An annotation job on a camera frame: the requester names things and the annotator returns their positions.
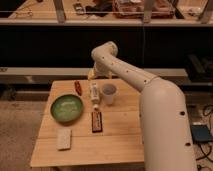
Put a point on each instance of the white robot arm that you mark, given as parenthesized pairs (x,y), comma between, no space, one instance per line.
(164,119)

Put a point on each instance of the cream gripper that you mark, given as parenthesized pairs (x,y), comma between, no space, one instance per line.
(99,71)

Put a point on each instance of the metal shelf rack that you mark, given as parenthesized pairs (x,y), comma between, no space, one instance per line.
(107,12)

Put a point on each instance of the dark blue box on floor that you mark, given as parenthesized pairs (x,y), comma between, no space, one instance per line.
(201,134)

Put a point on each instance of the white plastic bottle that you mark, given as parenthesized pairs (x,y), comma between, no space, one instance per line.
(94,95)

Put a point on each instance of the white sponge block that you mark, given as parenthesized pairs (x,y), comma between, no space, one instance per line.
(64,139)

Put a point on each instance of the green ceramic bowl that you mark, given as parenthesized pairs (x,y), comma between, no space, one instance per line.
(66,108)

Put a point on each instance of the wooden table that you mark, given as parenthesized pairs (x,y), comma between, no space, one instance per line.
(119,142)

